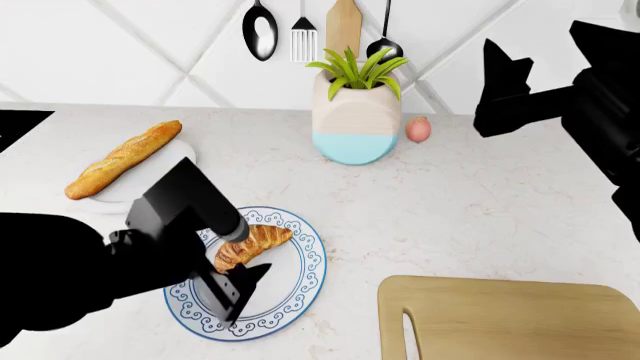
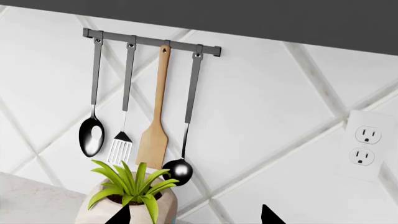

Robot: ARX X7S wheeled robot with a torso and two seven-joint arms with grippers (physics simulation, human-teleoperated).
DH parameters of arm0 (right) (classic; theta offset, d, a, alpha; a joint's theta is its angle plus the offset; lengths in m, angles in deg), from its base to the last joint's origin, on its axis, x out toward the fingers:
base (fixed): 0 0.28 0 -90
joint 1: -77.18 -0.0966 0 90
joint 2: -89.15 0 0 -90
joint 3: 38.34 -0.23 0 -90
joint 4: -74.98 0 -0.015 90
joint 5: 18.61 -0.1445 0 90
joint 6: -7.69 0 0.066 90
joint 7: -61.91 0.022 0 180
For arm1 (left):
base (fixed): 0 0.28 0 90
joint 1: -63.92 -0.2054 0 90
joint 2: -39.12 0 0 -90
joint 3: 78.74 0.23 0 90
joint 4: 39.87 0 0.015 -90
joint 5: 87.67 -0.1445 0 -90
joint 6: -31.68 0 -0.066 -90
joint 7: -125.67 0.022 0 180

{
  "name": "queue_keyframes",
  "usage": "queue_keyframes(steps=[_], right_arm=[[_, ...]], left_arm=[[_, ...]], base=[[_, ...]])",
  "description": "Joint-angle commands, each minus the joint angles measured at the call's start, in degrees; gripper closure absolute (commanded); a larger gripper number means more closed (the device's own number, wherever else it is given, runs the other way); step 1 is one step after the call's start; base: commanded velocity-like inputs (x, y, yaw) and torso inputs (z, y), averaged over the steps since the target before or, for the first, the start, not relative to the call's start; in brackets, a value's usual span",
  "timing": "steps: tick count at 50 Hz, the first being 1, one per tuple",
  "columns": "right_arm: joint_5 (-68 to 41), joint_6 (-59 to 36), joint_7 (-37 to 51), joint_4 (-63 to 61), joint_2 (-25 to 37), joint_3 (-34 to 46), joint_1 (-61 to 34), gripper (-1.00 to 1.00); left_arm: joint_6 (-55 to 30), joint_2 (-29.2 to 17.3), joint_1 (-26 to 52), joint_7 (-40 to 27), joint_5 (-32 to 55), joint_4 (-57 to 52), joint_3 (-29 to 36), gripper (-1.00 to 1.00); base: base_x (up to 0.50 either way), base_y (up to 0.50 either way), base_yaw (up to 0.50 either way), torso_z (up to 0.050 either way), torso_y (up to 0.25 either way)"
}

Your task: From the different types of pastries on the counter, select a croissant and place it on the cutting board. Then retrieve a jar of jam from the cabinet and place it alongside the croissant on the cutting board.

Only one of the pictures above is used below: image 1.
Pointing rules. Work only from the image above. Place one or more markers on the black cooktop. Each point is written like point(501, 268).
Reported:
point(17, 127)

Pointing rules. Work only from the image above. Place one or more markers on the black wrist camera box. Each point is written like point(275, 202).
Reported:
point(185, 198)

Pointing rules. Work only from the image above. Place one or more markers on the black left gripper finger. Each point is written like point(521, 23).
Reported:
point(245, 287)

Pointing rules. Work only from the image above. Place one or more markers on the black hanging ladle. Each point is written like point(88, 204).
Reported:
point(384, 47)

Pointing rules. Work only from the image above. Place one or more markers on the golden baguette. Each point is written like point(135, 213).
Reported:
point(125, 157)

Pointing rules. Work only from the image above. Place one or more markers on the green leafy plant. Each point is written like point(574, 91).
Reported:
point(357, 73)

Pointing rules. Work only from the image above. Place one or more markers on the black hanging spoon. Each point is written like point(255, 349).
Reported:
point(260, 33)

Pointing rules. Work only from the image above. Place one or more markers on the light wooden cutting board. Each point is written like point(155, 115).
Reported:
point(510, 318)

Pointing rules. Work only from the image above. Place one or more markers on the black and white slotted spatula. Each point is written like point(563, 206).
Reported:
point(304, 43)

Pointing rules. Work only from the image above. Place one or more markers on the golden croissant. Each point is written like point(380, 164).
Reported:
point(262, 240)

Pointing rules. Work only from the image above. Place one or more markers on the beige and blue plant pot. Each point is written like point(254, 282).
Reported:
point(355, 131)

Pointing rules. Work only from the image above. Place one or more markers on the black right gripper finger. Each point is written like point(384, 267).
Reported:
point(505, 80)
point(610, 48)

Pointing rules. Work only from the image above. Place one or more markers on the hanging wooden paddle board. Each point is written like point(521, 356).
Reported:
point(343, 30)

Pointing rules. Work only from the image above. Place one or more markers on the blue patterned white plate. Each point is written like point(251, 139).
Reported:
point(290, 285)

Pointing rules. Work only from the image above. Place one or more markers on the plain white round plate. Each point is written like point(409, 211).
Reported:
point(170, 153)

